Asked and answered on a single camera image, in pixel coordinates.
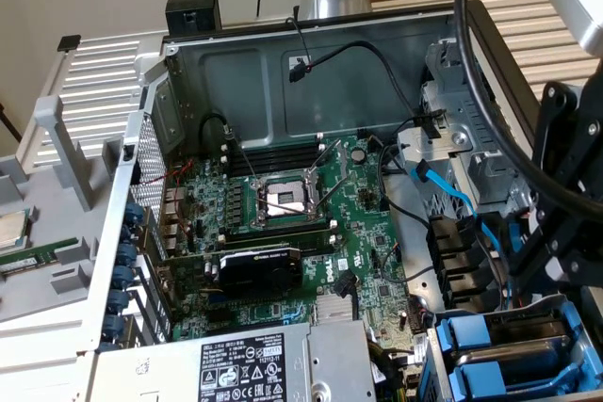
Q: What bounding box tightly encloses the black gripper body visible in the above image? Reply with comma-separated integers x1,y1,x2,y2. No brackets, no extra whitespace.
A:
578,56,603,116

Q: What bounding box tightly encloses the blue SATA wire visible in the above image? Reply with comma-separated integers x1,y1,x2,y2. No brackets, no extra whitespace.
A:
410,158,525,302

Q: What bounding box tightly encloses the hard disk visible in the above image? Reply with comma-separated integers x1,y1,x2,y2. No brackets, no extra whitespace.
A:
432,300,595,387

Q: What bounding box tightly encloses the blue plastic disk carrier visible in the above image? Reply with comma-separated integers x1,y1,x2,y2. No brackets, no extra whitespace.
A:
445,357,593,398

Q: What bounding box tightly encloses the grey metal disk bay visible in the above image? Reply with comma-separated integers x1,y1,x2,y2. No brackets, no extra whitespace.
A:
421,293,603,402

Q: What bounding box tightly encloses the silver metal drive cage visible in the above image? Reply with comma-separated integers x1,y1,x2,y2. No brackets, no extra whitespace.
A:
395,27,538,208

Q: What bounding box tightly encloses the metal socket cover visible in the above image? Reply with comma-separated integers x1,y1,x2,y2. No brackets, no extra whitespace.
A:
306,138,350,185

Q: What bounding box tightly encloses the green motherboard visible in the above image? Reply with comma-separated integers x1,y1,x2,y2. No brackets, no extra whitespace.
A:
157,132,428,365

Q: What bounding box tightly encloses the open grey PC case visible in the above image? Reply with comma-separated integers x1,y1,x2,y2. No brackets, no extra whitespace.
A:
74,0,603,402

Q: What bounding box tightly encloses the thin metal locking lever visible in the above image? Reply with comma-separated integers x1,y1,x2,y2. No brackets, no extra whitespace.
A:
224,127,259,185
316,170,350,213

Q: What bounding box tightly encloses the black angled connector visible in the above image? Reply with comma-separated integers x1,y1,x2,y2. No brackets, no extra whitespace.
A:
334,269,356,298

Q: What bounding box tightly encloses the silver finned heatsink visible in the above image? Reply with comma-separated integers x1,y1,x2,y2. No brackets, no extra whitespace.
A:
314,296,354,326

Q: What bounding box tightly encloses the black RAM slot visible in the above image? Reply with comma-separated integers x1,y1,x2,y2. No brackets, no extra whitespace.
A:
224,136,326,159
220,146,326,173
220,234,338,256
219,220,336,243

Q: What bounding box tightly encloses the CPU socket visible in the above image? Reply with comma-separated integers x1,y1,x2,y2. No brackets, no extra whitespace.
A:
252,170,331,230

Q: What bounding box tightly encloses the black graphics card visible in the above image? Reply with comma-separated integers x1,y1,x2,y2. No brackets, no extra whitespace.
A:
155,244,305,296

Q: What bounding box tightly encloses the silver power supply unit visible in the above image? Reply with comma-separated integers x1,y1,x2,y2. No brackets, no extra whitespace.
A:
91,319,378,402

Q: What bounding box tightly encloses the black plastic box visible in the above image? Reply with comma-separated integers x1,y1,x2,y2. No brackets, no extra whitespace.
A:
164,0,223,39

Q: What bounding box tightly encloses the grey parts rack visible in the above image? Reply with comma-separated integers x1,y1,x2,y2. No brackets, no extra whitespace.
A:
0,93,127,328

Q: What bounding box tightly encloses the green RAM stick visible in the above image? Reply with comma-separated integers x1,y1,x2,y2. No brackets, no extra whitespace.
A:
0,237,79,277

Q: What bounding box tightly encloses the dark slanted rod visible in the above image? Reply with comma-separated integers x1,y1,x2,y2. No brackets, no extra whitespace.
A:
0,101,23,144

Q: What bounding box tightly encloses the silver CPU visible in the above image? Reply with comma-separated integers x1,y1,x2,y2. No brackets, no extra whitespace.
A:
0,206,39,252

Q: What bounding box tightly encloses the black plastic air duct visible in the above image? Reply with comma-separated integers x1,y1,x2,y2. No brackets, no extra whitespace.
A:
426,214,508,314

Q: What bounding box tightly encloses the black wire on case floor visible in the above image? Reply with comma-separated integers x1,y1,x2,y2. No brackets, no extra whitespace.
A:
376,117,437,230

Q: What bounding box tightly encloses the grey looped wire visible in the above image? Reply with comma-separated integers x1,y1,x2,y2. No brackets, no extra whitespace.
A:
380,242,437,286

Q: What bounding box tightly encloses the black wire with black connector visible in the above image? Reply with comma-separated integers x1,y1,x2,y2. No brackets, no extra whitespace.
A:
286,40,447,139

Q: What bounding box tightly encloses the black sleeved wire bundle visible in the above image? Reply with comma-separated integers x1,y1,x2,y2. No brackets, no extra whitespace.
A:
367,338,420,402

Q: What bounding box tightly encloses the thin red black sensor wire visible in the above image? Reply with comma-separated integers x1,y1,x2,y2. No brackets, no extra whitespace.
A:
285,15,315,73

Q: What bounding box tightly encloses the short looped black wire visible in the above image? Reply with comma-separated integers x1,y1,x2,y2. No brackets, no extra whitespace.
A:
198,112,239,145

